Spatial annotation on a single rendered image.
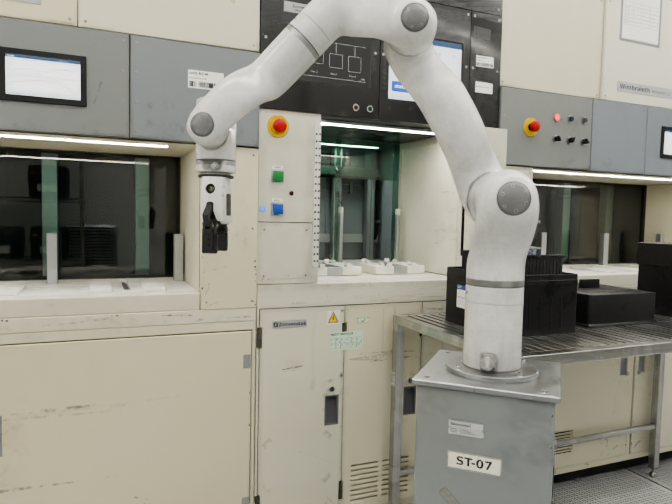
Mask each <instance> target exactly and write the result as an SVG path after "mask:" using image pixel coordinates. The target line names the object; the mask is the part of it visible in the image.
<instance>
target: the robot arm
mask: <svg viewBox="0 0 672 504"><path fill-rule="evenodd" d="M436 31H437V16H436V13H435V10H434V9H433V7H432V6H431V5H430V4H429V3H428V2H427V1H426V0H311V1H310V2H309V4H308V5H307V6H306V7H305V8H304V9H303V10H302V11H301V12H300V13H299V14H298V15H297V16H296V17H295V18H294V19H293V20H292V21H291V23H290V24H289V25H288V26H287V27H286V28H285V29H284V30H283V31H282V32H281V33H280V34H279V35H278V36H277V37H276V38H275V40H274V41H273V42H272V43H271V44H270V45H269V46H268V47H267V48H266V49H265V50H264V51H263V53H262V54H261V55H260V56H259V57H258V58H257V59H256V60H255V61H254V62H253V63H252V64H250V65H249V66H247V67H244V68H241V69H239V70H237V71H234V72H233V73H231V74H229V75H228V76H226V77H225V78H224V79H222V80H221V81H220V82H219V83H218V84H217V85H215V86H214V87H213V88H212V89H211V90H210V91H209V93H208V94H207V95H206V96H205V97H200V98H198V99H197V100H196V107H195V108H194V109H193V111H192V112H191V114H190V115H189V117H188V120H187V124H186V129H187V133H188V135H189V137H190V138H191V139H192V140H193V141H194V142H195V143H196V164H195V168H196V172H197V173H201V174H200V175H198V177H199V178H202V184H201V203H200V214H201V221H202V222H203V223H202V224H203V225H202V226H203V228H202V253H205V254H216V253H218V251H227V250H228V227H227V225H228V224H230V223H232V221H233V215H232V189H231V180H230V179H234V176H231V174H236V123H237V122H238V121H239V120H240V119H241V118H242V117H244V116H245V115H246V114H247V113H249V112H250V111H251V110H253V109H254V108H256V107H257V106H259V105H261V104H263V103H265V102H268V101H272V100H275V99H277V98H279V97H280V96H281V95H282V94H283V93H285V92H286V91H287V90H288V89H289V88H290V87H291V86H292V85H293V84H294V83H295V82H296V81H297V80H298V79H299V78H300V77H301V76H302V75H303V73H304V72H305V71H306V70H307V69H308V68H309V67H310V66H311V65H312V64H313V63H314V62H315V61H316V60H317V59H318V58H319V57H320V56H321V55H322V54H323V53H324V52H325V51H326V50H327V49H328V48H329V47H330V46H331V45H332V44H333V43H334V41H335V40H336V39H338V38H339V37H341V36H349V37H362V38H375V39H380V40H383V41H384V43H383V47H384V53H385V56H386V59H387V61H388V63H389V65H390V67H391V69H392V71H393V73H394V74H395V76H396V77H397V79H398V80H399V82H400V83H401V84H402V85H403V87H404V88H405V89H406V90H407V92H408V93H409V94H410V95H411V97H412V98H413V99H414V101H415V102H416V104H417V105H418V107H419V108H420V110H421V112H422V113H423V115H424V117H425V119H426V121H427V122H428V124H429V126H430V128H431V130H432V131H433V133H434V135H435V137H436V139H437V141H438V143H439V145H440V147H441V149H442V151H443V154H444V156H445V159H446V161H447V164H448V167H449V169H450V172H451V175H452V178H453V181H454V184H455V186H456V189H457V192H458V195H459V198H460V200H461V203H462V205H463V207H464V209H465V211H466V213H467V215H468V216H469V217H470V218H471V220H472V221H473V222H475V230H474V235H473V240H472V243H471V247H470V250H469V254H468V258H467V267H466V291H465V319H464V345H463V355H462V356H456V357H452V358H450V359H449V360H447V362H446V367H447V369H448V370H449V371H450V372H452V373H453V374H456V375H458V376H461V377H464V378H468V379H473V380H478V381H484V382H493V383H520V382H527V381H531V380H534V379H535V378H537V376H538V369H537V368H536V367H535V366H534V365H532V364H530V363H527V362H525V359H521V350H522V327H523V304H524V281H525V263H526V258H527V255H528V252H529V249H530V246H531V244H532V241H533V238H534V235H535V231H536V228H537V223H538V218H539V196H538V192H537V189H536V186H535V184H534V183H533V181H532V180H531V179H530V178H529V177H528V176H527V175H525V174H524V173H522V172H519V171H516V170H512V169H504V170H503V169H502V167H501V166H500V164H499V162H498V160H497V158H496V155H495V153H494V150H493V148H492V145H491V142H490V140H489V137H488V134H487V131H486V128H485V126H484V124H483V121H482V119H481V117H480V115H479V113H478V111H477V109H476V107H475V105H474V103H473V101H472V99H471V97H470V95H469V93H468V92H467V90H466V88H465V86H464V85H463V83H462V82H461V81H460V79H459V78H458V77H457V76H456V74H455V73H454V72H453V71H452V70H451V69H450V68H449V67H448V66H447V65H446V64H445V63H444V62H443V61H442V59H441V58H440V57H439V56H438V54H437V52H436V51H435V49H434V46H433V43H432V42H433V40H434V37H435V34H436ZM213 225H214V226H213Z"/></svg>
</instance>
